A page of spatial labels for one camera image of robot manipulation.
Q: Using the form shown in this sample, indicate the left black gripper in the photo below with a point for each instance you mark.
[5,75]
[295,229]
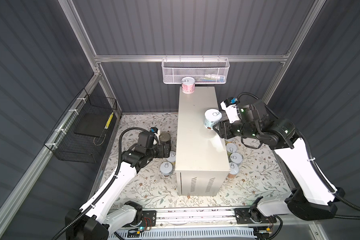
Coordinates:
[161,154]

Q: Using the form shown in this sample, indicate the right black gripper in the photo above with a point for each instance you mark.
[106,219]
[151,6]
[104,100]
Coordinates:
[221,129]

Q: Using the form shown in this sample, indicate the teal labelled can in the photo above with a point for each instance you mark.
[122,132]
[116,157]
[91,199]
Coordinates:
[212,117]

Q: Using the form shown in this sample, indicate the light blue labelled can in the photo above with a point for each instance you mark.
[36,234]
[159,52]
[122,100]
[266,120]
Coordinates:
[166,169]

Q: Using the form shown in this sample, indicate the pink labelled can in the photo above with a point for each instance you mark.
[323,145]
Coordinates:
[188,85]

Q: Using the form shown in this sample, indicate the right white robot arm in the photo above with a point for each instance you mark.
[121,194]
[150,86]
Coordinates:
[315,197]

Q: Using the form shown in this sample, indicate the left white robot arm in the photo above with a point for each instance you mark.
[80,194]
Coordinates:
[93,221]

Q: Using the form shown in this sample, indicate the white metal cabinet counter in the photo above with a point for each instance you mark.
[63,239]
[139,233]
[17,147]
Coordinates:
[202,163]

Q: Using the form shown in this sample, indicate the dark bare-lid tin can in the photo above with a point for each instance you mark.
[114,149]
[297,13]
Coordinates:
[165,139]

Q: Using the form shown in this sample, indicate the green labelled can right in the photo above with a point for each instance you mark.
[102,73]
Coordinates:
[231,148]

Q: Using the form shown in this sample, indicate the small can beside cabinet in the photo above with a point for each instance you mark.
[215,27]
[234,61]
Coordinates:
[172,158]

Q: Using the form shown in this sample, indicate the white lidded can right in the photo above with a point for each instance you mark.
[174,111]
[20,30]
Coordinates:
[236,158]

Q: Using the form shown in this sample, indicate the orange labelled can right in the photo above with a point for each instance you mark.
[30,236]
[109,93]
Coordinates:
[234,170]

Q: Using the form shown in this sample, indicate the yellow marker in basket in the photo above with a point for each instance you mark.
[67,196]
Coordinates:
[109,121]

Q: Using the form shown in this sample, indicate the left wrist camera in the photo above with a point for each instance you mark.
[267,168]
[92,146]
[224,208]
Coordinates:
[155,130]

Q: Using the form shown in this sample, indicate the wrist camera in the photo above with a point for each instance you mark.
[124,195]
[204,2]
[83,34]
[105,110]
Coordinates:
[155,130]
[229,105]

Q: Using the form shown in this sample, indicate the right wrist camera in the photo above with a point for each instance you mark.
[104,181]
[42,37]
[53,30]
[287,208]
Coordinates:
[229,105]

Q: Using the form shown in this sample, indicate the white wire mesh basket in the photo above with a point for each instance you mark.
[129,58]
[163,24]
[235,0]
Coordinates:
[174,70]

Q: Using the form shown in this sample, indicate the black wire wall basket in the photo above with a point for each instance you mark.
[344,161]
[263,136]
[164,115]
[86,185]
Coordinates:
[81,137]

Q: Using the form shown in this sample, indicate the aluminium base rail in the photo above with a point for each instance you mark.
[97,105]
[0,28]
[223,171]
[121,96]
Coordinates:
[205,217]

